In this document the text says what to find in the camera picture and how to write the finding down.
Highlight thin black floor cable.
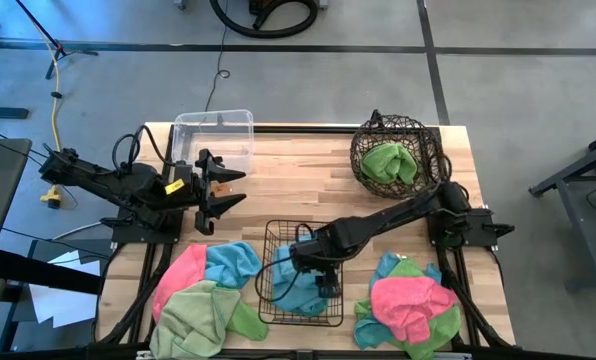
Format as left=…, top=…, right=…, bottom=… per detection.
left=203, top=0, right=233, bottom=114

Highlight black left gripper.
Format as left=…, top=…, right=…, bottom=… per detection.
left=180, top=148, right=248, bottom=236

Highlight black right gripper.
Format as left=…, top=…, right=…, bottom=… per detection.
left=290, top=226, right=353, bottom=300

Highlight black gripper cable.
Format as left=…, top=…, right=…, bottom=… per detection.
left=254, top=256, right=302, bottom=305

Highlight yellow cable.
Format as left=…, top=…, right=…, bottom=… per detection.
left=30, top=19, right=65, bottom=151

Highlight black side table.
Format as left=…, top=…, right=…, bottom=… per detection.
left=0, top=137, right=34, bottom=351

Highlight black tripod stand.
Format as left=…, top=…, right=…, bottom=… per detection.
left=13, top=0, right=100, bottom=81

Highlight black flat floor bar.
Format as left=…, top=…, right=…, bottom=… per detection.
left=0, top=106, right=31, bottom=120

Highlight clear plastic bin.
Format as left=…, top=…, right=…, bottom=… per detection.
left=170, top=108, right=256, bottom=175

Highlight black vacuum hose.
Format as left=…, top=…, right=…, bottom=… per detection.
left=208, top=0, right=321, bottom=40

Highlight round dark wire basket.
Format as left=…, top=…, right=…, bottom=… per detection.
left=349, top=108, right=453, bottom=200

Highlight black wire rectangular basket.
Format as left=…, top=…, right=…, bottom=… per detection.
left=256, top=218, right=345, bottom=328

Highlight dark metal stand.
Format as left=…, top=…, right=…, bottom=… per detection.
left=527, top=124, right=596, bottom=294

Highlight black table frame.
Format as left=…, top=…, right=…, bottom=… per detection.
left=91, top=122, right=518, bottom=360

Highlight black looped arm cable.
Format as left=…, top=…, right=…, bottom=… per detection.
left=110, top=123, right=175, bottom=175

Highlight blue microfiber towel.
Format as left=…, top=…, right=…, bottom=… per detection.
left=352, top=313, right=395, bottom=351
left=270, top=234, right=332, bottom=318
left=204, top=241, right=263, bottom=291
left=371, top=250, right=443, bottom=291

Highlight pink microfiber towel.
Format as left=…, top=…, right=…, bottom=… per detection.
left=370, top=275, right=459, bottom=346
left=151, top=243, right=210, bottom=324

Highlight yellow plug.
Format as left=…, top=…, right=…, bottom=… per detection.
left=39, top=183, right=65, bottom=210

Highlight white paper sheets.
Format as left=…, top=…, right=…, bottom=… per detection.
left=26, top=248, right=103, bottom=330

